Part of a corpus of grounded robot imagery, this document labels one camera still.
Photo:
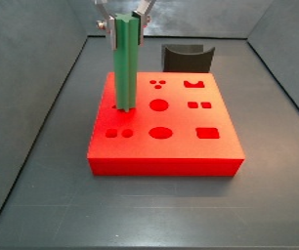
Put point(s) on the red shape sorter block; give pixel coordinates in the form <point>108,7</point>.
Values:
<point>176,134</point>

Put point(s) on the green star-shaped peg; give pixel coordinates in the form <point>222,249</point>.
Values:
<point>126,58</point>

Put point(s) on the black curved holder stand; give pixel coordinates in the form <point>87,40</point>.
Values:
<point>186,58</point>

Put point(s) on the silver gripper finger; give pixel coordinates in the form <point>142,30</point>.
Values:
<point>142,14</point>
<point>107,24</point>

